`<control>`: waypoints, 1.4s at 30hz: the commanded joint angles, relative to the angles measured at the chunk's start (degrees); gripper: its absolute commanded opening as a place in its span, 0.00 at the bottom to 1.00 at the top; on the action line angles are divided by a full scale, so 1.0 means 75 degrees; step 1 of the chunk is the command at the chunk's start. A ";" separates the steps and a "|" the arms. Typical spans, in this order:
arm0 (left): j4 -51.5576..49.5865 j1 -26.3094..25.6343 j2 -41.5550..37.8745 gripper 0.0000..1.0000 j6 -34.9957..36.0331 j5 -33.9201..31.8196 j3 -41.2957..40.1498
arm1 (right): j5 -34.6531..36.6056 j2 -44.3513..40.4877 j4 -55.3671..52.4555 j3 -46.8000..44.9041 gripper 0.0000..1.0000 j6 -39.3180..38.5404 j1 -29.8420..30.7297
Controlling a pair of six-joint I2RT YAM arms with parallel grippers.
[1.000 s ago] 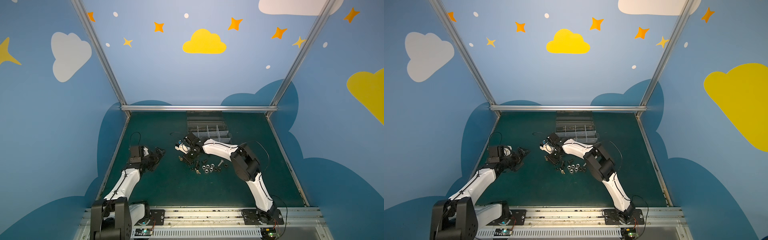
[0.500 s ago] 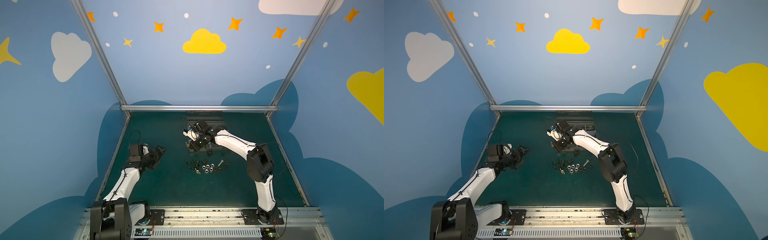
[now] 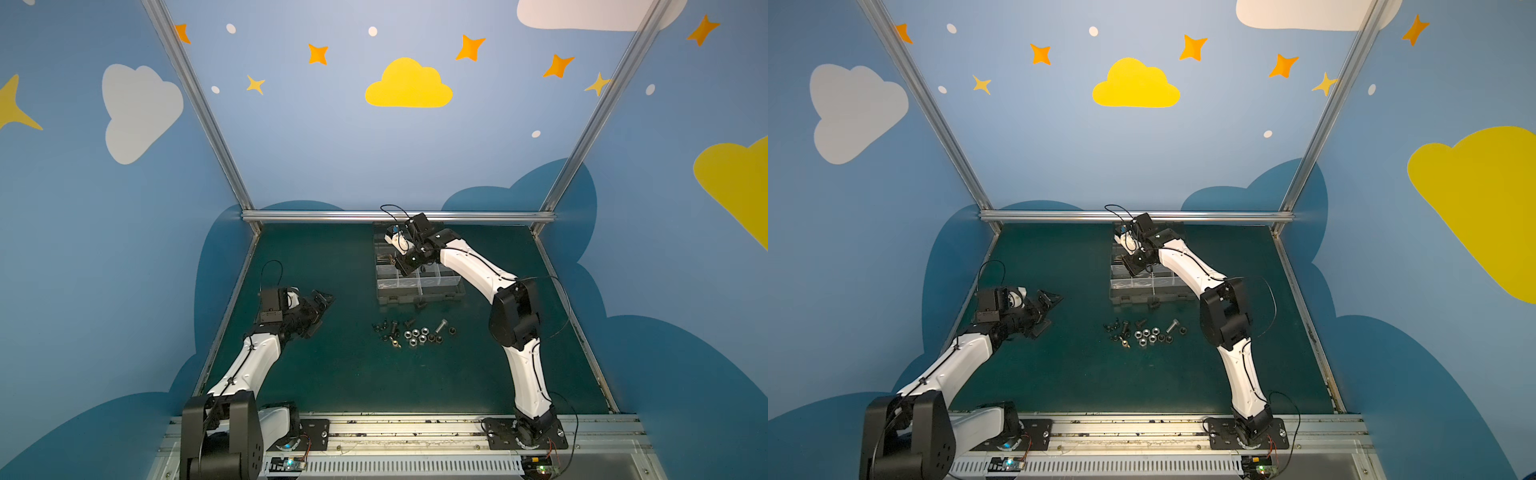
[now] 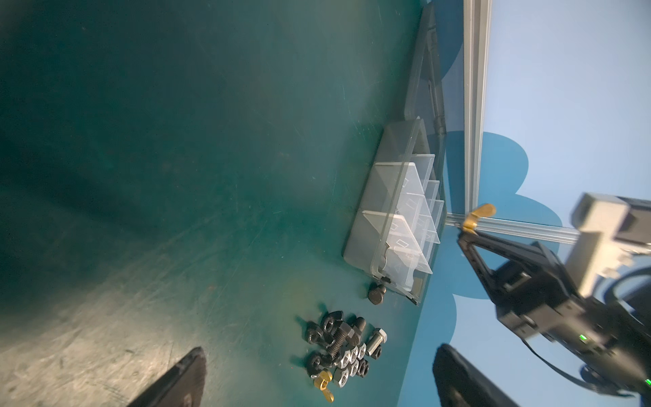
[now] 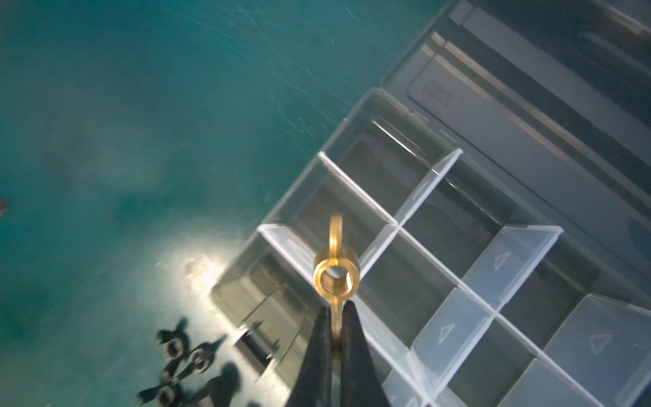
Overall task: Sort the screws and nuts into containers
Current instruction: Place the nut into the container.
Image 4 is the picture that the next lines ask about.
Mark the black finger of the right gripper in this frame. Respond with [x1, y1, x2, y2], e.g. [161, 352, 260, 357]
[458, 232, 554, 305]

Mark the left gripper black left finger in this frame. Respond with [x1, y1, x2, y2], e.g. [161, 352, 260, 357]
[128, 347, 207, 407]

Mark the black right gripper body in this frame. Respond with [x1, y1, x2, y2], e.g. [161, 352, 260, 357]
[490, 241, 650, 394]

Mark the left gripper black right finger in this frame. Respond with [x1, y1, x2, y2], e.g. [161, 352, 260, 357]
[432, 344, 518, 407]

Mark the brass wing nut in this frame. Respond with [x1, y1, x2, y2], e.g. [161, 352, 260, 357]
[313, 370, 335, 403]
[461, 203, 497, 234]

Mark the pile of hex nuts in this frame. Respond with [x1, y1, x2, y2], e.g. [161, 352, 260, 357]
[304, 310, 370, 388]

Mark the silver hex bolt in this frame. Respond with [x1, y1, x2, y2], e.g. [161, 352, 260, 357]
[366, 328, 388, 359]

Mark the clear plastic organizer box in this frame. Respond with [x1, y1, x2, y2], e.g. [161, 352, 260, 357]
[343, 3, 447, 305]

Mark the black bolt near box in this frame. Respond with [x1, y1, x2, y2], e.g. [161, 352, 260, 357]
[367, 283, 388, 305]

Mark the aluminium frame rail back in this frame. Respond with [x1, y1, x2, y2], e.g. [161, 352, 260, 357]
[476, 217, 580, 245]

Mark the aluminium frame post right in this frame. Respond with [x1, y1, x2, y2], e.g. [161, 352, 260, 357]
[463, 0, 493, 213]

